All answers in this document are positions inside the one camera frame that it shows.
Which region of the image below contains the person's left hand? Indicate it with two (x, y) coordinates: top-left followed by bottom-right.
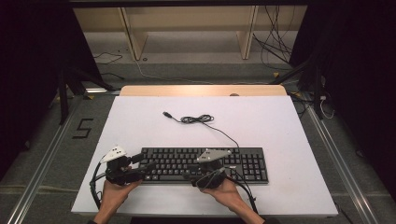
(100, 177), (144, 217)

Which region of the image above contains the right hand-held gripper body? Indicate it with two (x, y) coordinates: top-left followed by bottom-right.
(190, 147), (233, 190)

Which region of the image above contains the thin black floor cable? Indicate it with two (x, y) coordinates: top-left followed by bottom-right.
(92, 51), (125, 81)

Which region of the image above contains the black computer keyboard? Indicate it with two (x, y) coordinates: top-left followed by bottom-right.
(137, 147), (270, 186)

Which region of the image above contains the black metal stand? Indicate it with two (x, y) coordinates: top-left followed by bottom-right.
(269, 54), (326, 121)
(56, 65), (117, 126)

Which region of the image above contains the light wooden table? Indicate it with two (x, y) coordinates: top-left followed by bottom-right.
(119, 84), (288, 97)

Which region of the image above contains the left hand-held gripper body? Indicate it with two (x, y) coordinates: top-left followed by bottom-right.
(100, 145), (145, 187)

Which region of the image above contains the bundle of black floor cables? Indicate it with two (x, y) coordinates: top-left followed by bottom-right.
(251, 5), (295, 72)

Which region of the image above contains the black keyboard cable with plug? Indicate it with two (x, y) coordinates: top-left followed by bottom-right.
(162, 110), (241, 149)

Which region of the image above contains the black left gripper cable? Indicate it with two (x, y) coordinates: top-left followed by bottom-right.
(89, 160), (109, 210)

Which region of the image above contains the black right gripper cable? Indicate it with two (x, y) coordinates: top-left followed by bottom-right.
(226, 175), (260, 215)

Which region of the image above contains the aluminium floor rail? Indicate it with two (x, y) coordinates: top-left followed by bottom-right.
(304, 101), (380, 224)
(5, 101), (80, 224)

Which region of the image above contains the person's right hand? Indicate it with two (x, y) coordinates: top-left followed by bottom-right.
(200, 177), (248, 216)

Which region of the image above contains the dark curtain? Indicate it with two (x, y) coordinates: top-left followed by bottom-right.
(289, 0), (396, 200)
(0, 0), (104, 181)

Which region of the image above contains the light wooden shelf unit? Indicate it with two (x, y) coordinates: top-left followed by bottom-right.
(73, 5), (308, 62)

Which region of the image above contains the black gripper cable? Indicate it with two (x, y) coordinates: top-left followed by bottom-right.
(226, 175), (260, 215)
(89, 160), (109, 210)

